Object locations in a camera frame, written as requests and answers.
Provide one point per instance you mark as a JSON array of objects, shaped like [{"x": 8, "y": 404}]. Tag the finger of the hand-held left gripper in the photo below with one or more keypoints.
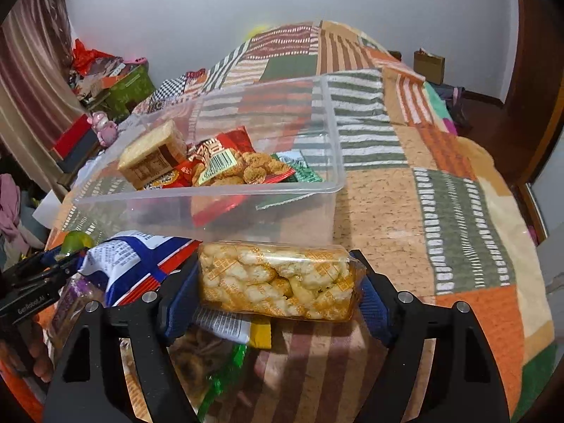
[
  {"x": 44, "y": 276},
  {"x": 57, "y": 257}
]

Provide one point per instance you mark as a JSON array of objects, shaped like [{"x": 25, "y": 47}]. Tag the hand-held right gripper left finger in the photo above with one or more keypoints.
[{"x": 176, "y": 313}]

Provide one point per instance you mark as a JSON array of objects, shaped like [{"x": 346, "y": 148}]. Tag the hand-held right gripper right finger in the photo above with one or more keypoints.
[{"x": 379, "y": 317}]

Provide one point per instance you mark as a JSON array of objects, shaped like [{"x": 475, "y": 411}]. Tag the purple snack packet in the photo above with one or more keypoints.
[{"x": 70, "y": 308}]

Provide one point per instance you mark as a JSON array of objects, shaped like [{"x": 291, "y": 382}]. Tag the green fried snack packet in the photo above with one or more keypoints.
[{"x": 207, "y": 365}]

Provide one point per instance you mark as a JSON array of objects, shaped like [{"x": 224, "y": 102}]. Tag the white yellow snack packet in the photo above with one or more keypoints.
[{"x": 238, "y": 330}]

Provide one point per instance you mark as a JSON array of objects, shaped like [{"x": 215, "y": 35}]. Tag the blue white snack bag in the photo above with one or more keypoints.
[{"x": 127, "y": 264}]

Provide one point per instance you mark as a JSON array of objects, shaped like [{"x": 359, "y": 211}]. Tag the clear puffed snack packet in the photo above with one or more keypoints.
[{"x": 273, "y": 280}]

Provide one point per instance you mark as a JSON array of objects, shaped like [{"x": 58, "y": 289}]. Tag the clear plastic container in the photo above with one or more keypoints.
[{"x": 246, "y": 211}]

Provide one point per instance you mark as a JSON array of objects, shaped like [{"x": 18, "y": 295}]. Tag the person's left hand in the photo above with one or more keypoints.
[{"x": 35, "y": 352}]

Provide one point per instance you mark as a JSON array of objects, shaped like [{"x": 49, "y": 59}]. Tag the green round object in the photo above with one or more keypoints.
[{"x": 77, "y": 241}]

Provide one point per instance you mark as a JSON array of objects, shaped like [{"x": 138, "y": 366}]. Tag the pink clothing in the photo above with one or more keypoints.
[{"x": 13, "y": 216}]

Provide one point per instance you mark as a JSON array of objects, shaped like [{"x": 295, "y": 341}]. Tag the orange printed cloth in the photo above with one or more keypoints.
[{"x": 22, "y": 392}]

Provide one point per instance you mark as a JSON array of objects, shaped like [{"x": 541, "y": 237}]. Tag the dark blue box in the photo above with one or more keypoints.
[{"x": 81, "y": 152}]

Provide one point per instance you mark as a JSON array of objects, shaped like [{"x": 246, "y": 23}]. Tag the red box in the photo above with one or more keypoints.
[{"x": 72, "y": 134}]

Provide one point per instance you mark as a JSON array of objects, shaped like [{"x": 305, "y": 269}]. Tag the patchwork blanket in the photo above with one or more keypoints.
[{"x": 418, "y": 194}]

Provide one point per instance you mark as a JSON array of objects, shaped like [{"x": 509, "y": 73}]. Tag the pink plush toy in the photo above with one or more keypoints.
[{"x": 103, "y": 127}]

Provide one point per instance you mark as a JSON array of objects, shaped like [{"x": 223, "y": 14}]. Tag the tan bread packet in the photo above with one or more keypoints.
[{"x": 150, "y": 154}]

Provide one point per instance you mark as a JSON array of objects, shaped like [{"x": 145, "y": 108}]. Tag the small red snack packet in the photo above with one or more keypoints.
[{"x": 185, "y": 172}]

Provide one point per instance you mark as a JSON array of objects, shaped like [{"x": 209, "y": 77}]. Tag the fried nugget snack packet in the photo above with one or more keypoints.
[{"x": 246, "y": 167}]

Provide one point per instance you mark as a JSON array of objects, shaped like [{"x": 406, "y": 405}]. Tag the striped curtain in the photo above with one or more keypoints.
[{"x": 31, "y": 88}]

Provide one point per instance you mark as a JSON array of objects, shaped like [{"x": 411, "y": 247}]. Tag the large red snack packet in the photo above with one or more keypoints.
[{"x": 231, "y": 139}]

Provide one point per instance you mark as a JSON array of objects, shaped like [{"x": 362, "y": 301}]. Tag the green storage box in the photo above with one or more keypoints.
[{"x": 130, "y": 88}]

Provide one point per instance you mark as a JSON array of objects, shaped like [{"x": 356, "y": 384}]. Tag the checkered patchwork cloth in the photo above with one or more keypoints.
[{"x": 172, "y": 88}]

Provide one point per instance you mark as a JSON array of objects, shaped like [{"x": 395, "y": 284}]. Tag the red plastic bag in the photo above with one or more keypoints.
[{"x": 88, "y": 55}]

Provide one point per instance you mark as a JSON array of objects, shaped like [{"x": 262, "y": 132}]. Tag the grey bag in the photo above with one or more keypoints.
[{"x": 456, "y": 105}]

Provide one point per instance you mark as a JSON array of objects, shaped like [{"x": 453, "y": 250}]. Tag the brown cardboard box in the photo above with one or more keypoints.
[{"x": 429, "y": 67}]

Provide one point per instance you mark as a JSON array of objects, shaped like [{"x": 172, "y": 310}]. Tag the yellow tube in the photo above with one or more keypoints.
[{"x": 255, "y": 31}]

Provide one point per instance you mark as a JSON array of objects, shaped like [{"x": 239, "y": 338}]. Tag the wooden door frame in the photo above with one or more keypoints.
[{"x": 537, "y": 75}]

